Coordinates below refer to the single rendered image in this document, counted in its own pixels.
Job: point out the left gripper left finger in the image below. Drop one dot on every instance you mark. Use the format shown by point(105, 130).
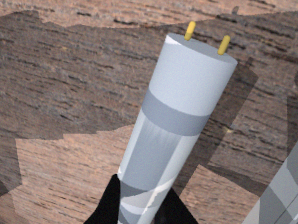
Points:
point(107, 210)

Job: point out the white tube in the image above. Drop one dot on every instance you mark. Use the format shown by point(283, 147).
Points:
point(188, 80)

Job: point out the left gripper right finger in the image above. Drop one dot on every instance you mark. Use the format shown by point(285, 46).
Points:
point(173, 211)

